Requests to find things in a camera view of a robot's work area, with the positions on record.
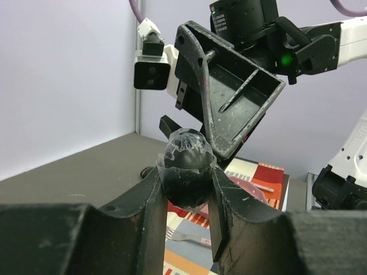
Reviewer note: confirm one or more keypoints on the pink handled fork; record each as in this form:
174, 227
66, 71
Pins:
175, 235

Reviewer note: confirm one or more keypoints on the pink handled knife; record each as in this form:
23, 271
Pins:
264, 188

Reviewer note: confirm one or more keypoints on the pink dotted plate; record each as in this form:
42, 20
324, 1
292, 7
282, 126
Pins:
245, 185

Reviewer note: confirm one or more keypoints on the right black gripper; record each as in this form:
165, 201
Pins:
225, 91

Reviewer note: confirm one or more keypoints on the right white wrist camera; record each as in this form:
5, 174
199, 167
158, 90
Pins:
155, 63

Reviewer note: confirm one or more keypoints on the colourful patterned placemat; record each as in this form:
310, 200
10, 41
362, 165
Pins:
248, 237

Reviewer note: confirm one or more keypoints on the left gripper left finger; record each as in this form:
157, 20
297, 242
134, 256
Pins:
124, 236

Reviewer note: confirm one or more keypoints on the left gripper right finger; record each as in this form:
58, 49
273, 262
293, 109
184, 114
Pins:
325, 242

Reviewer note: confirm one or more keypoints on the black round charging case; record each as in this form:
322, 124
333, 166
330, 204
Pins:
185, 169

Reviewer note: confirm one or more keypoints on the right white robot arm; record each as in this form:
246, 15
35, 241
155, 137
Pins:
310, 121

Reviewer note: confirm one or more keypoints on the black oval earbud case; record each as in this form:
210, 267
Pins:
145, 172

